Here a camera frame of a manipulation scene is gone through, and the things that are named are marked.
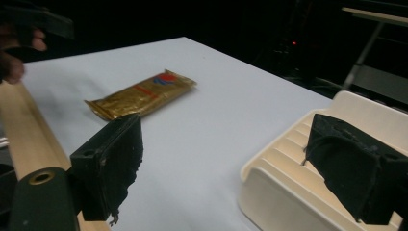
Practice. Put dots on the cream plastic ribbed tray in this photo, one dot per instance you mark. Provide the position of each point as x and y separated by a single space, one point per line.
282 179

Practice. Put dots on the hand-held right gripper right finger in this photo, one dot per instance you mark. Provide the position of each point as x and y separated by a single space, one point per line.
349 166

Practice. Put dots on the dark equipment with red light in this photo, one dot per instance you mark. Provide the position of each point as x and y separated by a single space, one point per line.
293 48

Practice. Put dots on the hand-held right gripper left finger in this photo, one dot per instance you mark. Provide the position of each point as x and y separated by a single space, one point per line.
109 160

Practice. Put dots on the gold foil packet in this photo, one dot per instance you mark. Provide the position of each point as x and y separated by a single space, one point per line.
141 96

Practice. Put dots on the beige table edge rail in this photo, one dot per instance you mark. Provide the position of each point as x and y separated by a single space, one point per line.
29 128

